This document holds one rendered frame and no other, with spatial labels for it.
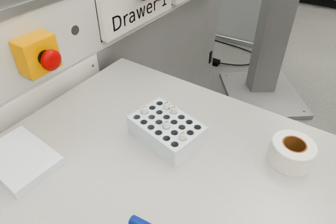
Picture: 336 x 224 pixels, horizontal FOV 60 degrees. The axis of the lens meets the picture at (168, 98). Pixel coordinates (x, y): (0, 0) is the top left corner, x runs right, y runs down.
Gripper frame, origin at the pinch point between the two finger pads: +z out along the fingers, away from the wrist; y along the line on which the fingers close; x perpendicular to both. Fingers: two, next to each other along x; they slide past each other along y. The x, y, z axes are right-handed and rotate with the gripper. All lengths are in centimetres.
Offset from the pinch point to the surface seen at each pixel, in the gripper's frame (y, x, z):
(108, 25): 0.2, 16.0, 4.9
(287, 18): -34, -99, 20
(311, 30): -66, -225, 61
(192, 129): -29.4, 30.5, -7.5
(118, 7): 1.9, 11.8, 2.2
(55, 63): -3.7, 35.9, 1.2
